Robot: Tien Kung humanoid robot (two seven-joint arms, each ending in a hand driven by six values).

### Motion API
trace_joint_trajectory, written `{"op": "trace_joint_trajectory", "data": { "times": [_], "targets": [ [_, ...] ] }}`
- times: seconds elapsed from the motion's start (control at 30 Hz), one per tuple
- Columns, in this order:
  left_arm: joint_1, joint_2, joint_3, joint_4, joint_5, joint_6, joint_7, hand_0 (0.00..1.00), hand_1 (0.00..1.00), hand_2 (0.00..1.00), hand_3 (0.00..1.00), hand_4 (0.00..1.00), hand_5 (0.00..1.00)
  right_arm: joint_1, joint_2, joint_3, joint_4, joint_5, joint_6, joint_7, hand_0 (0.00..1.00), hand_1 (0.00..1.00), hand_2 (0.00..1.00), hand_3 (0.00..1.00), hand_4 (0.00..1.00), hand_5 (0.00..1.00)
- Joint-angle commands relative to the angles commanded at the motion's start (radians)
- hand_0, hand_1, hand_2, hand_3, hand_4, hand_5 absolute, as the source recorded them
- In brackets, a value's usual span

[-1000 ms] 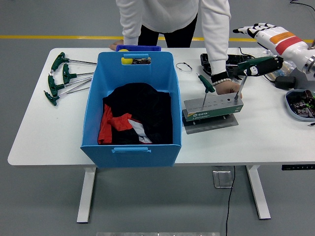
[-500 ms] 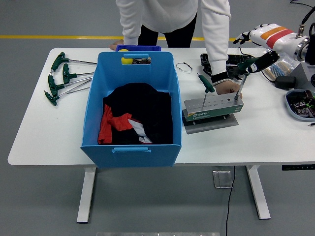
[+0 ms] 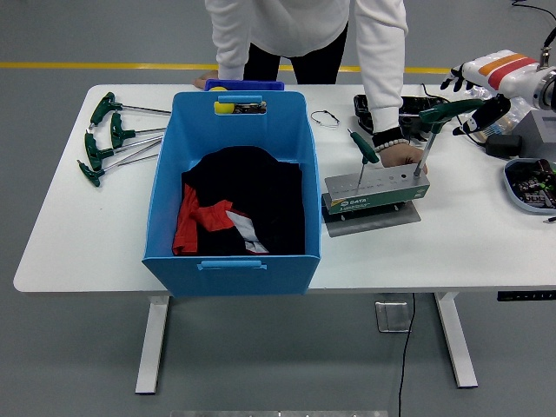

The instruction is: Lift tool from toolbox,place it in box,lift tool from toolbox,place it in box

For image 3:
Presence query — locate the black red cloth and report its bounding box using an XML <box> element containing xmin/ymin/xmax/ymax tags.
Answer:
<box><xmin>172</xmin><ymin>145</ymin><xmax>307</xmax><ymax>257</ymax></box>

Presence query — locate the green grey wrench holder stand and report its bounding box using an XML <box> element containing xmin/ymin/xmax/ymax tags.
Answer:
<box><xmin>321</xmin><ymin>162</ymin><xmax>431</xmax><ymax>239</ymax></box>

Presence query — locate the black floor cable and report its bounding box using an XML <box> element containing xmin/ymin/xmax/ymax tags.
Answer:
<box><xmin>397</xmin><ymin>293</ymin><xmax>417</xmax><ymax>417</ymax></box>

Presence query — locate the white table leg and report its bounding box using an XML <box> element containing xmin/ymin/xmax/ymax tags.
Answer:
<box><xmin>135</xmin><ymin>295</ymin><xmax>171</xmax><ymax>395</ymax></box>
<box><xmin>434</xmin><ymin>291</ymin><xmax>479</xmax><ymax>389</ymax></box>

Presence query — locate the black table control panel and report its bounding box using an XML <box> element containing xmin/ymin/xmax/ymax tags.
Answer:
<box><xmin>497</xmin><ymin>290</ymin><xmax>556</xmax><ymax>301</ymax></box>

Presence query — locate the person's right hand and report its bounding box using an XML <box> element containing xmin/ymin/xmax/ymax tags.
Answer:
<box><xmin>193</xmin><ymin>71</ymin><xmax>220</xmax><ymax>90</ymax></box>

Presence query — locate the yellow ball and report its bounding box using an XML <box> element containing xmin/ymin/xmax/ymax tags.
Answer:
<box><xmin>209</xmin><ymin>86</ymin><xmax>238</xmax><ymax>116</ymax></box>

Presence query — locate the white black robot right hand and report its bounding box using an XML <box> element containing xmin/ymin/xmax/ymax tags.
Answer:
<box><xmin>440</xmin><ymin>50</ymin><xmax>542</xmax><ymax>136</ymax></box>

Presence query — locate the tan strip of resistors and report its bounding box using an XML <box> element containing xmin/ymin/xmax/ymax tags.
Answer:
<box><xmin>473</xmin><ymin>116</ymin><xmax>513</xmax><ymax>142</ymax></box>

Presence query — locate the black adapter cable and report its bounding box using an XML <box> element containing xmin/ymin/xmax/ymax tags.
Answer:
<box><xmin>420</xmin><ymin>83</ymin><xmax>490</xmax><ymax>151</ymax></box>

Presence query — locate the black wrist watch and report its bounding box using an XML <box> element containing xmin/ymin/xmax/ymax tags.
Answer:
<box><xmin>371</xmin><ymin>126</ymin><xmax>405</xmax><ymax>148</ymax></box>

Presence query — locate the thin wire loop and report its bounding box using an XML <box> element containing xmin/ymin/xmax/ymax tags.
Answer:
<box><xmin>310</xmin><ymin>109</ymin><xmax>341</xmax><ymax>129</ymax></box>

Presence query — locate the person's left hand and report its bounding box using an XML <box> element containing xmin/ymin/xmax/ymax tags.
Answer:
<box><xmin>380</xmin><ymin>142</ymin><xmax>429</xmax><ymax>175</ymax></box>

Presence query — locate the black plastic tray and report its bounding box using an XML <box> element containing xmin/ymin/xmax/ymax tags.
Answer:
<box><xmin>354</xmin><ymin>94</ymin><xmax>453</xmax><ymax>142</ymax></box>

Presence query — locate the dark blue plastic bin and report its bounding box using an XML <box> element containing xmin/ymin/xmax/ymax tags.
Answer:
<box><xmin>203</xmin><ymin>78</ymin><xmax>288</xmax><ymax>93</ymax></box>

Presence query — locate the grey device box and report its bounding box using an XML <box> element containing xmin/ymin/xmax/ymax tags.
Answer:
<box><xmin>514</xmin><ymin>108</ymin><xmax>556</xmax><ymax>160</ymax></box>

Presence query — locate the clear plastic bag of parts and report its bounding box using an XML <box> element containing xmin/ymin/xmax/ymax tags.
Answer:
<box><xmin>467</xmin><ymin>80</ymin><xmax>542</xmax><ymax>131</ymax></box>

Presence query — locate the person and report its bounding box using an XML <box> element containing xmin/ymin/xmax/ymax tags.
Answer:
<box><xmin>193</xmin><ymin>0</ymin><xmax>429</xmax><ymax>175</ymax></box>

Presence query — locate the large green T-handle hex wrench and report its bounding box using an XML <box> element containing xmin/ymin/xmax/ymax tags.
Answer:
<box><xmin>413</xmin><ymin>98</ymin><xmax>486</xmax><ymax>178</ymax></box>

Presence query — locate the small green T-handle hex wrench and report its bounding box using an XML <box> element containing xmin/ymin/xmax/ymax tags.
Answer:
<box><xmin>346</xmin><ymin>128</ymin><xmax>381</xmax><ymax>191</ymax></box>

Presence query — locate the white bead bracelet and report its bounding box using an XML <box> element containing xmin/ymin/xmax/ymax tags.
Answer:
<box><xmin>373</xmin><ymin>137</ymin><xmax>410</xmax><ymax>153</ymax></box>

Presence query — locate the light blue plastic box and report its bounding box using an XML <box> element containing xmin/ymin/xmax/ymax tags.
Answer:
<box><xmin>142</xmin><ymin>89</ymin><xmax>323</xmax><ymax>298</ymax></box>

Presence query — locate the pale blue tray of components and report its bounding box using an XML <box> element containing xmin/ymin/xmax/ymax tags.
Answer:
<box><xmin>503</xmin><ymin>156</ymin><xmax>556</xmax><ymax>214</ymax></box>

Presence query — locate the black power adapter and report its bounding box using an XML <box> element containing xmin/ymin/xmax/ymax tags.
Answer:
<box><xmin>485</xmin><ymin>133</ymin><xmax>523</xmax><ymax>158</ymax></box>

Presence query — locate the black background cable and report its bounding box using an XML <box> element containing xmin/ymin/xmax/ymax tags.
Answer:
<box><xmin>511</xmin><ymin>0</ymin><xmax>556</xmax><ymax>23</ymax></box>

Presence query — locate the metal floor plate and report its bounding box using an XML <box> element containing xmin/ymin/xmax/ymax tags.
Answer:
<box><xmin>374</xmin><ymin>301</ymin><xmax>413</xmax><ymax>334</ymax></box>

